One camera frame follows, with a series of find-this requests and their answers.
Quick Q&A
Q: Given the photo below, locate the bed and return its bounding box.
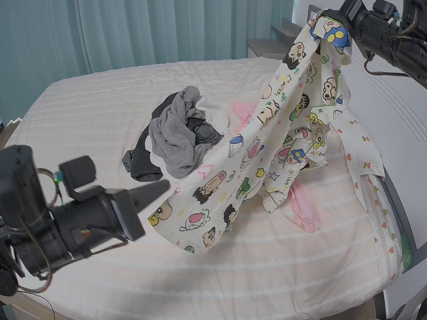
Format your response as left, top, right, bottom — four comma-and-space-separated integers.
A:
0, 5, 427, 320

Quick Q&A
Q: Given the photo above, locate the black cable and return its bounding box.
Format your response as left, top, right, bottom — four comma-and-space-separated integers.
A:
364, 54, 411, 77

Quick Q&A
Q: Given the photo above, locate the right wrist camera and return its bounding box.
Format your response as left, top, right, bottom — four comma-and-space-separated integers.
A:
372, 0, 399, 22

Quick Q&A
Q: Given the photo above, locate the grey bedside table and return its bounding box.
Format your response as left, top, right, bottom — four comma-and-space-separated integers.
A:
248, 18, 309, 59

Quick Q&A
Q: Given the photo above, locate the pink garment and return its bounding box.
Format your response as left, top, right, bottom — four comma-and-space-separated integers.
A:
232, 100, 321, 232

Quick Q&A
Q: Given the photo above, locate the white printed pillow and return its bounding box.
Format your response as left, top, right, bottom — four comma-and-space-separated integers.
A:
334, 110, 406, 272

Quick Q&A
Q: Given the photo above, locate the white printed pyjama top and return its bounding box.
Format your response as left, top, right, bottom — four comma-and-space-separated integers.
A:
148, 10, 353, 256

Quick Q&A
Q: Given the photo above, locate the pile of clothes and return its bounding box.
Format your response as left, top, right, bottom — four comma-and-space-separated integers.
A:
122, 85, 231, 182

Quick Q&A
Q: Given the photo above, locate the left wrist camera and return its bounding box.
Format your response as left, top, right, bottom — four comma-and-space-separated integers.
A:
58, 156, 108, 203

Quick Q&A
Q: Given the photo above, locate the blue-green curtain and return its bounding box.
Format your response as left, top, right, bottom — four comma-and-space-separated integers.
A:
75, 0, 296, 79
0, 0, 81, 126

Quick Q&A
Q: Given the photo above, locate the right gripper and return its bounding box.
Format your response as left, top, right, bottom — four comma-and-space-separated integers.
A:
318, 0, 401, 62

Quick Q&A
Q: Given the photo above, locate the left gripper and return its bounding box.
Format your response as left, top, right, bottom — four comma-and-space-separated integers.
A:
50, 180, 171, 269

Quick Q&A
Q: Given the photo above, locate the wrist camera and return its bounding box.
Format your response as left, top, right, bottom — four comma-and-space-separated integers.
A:
58, 156, 108, 203
372, 0, 399, 22

